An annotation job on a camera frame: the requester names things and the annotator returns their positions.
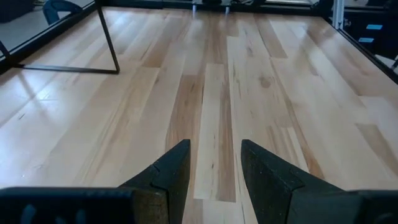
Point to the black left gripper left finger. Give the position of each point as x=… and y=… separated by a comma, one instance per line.
x=171, y=177

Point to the black aluminium table frame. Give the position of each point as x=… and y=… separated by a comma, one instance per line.
x=149, y=3

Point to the dark blue round object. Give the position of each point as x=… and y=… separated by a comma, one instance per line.
x=47, y=12

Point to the wooden shelf with black legs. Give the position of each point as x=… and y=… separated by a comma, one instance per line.
x=68, y=68

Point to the silver aluminium bracket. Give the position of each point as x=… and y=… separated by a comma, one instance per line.
x=338, y=14

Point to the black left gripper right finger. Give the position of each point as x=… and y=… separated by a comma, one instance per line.
x=267, y=189

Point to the black cabinet with blue labels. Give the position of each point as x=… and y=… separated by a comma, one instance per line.
x=382, y=40

